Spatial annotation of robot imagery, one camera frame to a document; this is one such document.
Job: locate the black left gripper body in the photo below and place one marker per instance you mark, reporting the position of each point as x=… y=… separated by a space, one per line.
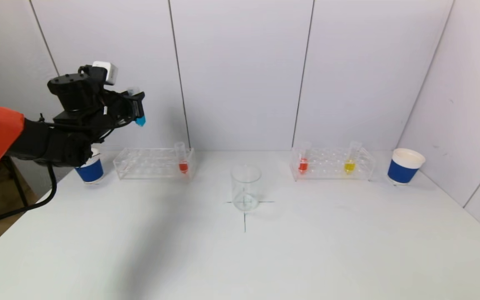
x=126 y=109

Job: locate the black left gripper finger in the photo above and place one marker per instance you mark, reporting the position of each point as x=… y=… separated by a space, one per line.
x=123 y=108
x=141 y=104

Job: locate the test tube with blue pigment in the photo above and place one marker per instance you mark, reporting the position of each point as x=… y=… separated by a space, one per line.
x=141 y=121

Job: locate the clear acrylic test tube rack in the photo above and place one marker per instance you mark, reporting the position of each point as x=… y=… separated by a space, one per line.
x=152 y=164
x=331 y=164

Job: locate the test tube with red pigment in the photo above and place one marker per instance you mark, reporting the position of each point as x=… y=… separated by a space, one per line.
x=183 y=166
x=303 y=164

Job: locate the clear glass beaker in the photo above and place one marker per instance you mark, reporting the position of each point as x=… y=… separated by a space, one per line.
x=246 y=187

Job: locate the test tube with yellow pigment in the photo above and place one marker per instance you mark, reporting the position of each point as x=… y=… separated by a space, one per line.
x=350 y=166

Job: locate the blue and white paper cup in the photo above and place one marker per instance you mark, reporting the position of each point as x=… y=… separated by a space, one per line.
x=90 y=171
x=403 y=171

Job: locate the black metal stand leg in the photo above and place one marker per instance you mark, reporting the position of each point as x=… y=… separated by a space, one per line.
x=17 y=183

